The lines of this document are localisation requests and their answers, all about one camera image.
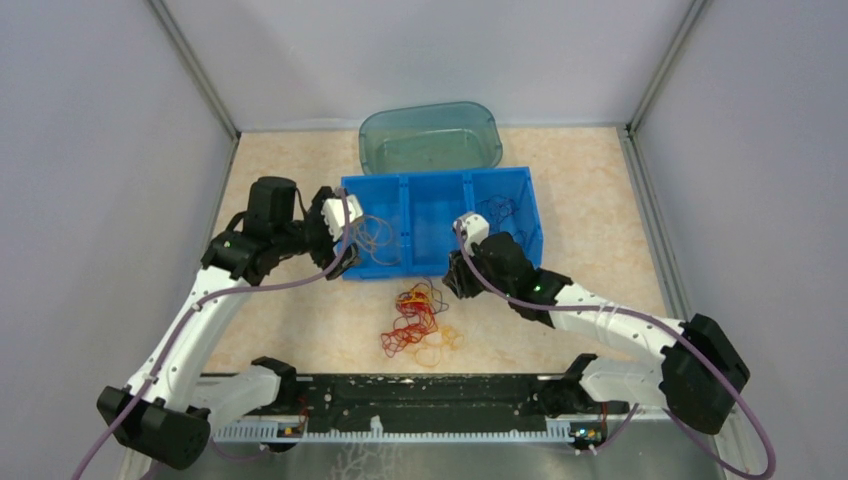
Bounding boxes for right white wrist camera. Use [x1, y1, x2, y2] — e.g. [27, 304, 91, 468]
[454, 211, 490, 256]

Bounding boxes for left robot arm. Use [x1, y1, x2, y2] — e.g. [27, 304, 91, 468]
[97, 176, 364, 470]

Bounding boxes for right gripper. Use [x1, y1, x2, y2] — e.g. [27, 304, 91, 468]
[442, 238, 514, 299]

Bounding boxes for blue three-compartment bin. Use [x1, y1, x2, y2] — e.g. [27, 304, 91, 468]
[341, 167, 544, 281]

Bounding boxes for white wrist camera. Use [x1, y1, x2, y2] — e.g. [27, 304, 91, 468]
[454, 211, 490, 256]
[321, 194, 364, 242]

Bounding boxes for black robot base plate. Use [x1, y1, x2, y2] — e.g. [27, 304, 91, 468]
[254, 374, 630, 434]

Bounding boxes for white slotted cable duct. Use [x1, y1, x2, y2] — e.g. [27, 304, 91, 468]
[212, 421, 576, 444]

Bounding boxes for coloured cable pile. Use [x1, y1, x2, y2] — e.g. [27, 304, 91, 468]
[379, 278, 467, 369]

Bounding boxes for grey beige cable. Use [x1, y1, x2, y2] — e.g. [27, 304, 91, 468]
[351, 215, 407, 268]

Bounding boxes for teal translucent plastic tub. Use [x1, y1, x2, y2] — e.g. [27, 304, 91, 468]
[358, 101, 504, 175]

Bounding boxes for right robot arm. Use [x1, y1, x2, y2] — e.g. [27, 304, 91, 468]
[443, 233, 750, 435]

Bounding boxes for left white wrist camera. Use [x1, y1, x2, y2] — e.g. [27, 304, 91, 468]
[321, 194, 364, 242]

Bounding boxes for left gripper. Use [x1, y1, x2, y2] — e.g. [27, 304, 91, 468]
[274, 186, 363, 279]

